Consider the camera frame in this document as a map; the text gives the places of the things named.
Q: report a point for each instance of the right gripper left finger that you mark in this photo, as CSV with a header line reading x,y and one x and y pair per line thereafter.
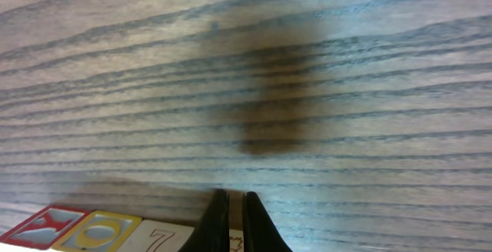
x,y
212,232

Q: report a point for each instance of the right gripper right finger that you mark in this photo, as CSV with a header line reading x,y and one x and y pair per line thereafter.
x,y
260,233

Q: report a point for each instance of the white block monkey picture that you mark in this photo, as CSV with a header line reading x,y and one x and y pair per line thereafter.
x,y
155,236

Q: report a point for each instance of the white block green edge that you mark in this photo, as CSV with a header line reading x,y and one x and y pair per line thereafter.
x,y
100,231

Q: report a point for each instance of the white block blue edge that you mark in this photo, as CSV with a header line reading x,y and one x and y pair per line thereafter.
x,y
39,232

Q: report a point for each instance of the green top block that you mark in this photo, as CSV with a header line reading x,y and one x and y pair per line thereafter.
x,y
236,239

